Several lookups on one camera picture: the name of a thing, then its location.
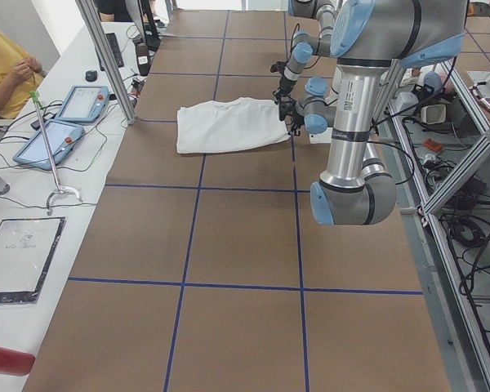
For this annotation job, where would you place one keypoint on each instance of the black computer mouse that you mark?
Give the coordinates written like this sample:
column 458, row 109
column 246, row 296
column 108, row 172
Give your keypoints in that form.
column 91, row 75

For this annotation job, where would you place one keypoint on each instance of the white long-sleeve printed shirt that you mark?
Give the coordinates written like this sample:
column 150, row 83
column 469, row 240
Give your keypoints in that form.
column 222, row 127

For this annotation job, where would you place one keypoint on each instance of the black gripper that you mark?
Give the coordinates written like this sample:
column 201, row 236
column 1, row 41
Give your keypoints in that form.
column 291, row 110
column 286, row 84

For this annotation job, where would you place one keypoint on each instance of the blue teach pendant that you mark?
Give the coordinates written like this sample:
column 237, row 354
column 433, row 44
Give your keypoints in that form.
column 62, row 137
column 83, row 104

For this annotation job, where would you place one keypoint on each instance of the lower blue teach pendant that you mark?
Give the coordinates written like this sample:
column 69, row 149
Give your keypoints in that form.
column 62, row 137

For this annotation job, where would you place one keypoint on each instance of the person in yellow shirt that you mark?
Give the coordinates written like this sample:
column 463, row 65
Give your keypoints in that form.
column 20, row 73

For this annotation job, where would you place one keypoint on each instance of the metal reacher stick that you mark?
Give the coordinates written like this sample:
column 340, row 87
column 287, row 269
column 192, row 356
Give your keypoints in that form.
column 60, row 189

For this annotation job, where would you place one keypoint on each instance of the red cylinder bottle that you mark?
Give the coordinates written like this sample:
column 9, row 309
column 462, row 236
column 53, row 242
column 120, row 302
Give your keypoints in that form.
column 15, row 363

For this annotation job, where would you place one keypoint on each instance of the black keyboard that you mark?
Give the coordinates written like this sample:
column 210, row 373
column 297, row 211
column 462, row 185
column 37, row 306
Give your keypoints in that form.
column 114, row 47

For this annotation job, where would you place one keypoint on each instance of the upper blue teach pendant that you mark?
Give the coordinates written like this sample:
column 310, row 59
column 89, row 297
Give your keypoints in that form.
column 83, row 104

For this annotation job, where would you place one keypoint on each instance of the white central pedestal column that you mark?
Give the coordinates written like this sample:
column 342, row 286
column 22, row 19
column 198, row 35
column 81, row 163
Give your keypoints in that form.
column 331, row 98

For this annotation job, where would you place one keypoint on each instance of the aluminium frame post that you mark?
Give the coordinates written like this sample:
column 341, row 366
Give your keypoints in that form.
column 92, row 21

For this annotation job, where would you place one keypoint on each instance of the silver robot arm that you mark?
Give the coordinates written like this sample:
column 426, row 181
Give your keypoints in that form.
column 364, row 37
column 303, row 45

